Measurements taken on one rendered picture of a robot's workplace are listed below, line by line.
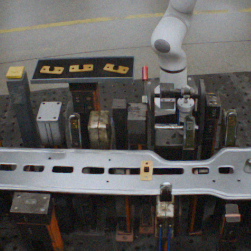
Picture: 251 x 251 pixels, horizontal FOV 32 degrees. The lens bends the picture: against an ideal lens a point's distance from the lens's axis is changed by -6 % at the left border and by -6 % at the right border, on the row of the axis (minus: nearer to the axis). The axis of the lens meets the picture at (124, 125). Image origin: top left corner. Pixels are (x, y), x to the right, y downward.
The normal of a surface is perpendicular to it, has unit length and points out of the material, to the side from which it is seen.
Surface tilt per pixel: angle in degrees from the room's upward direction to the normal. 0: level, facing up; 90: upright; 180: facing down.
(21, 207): 0
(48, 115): 0
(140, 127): 90
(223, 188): 0
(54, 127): 90
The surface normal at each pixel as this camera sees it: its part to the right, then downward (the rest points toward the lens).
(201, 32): -0.04, -0.73
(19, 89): -0.05, 0.68
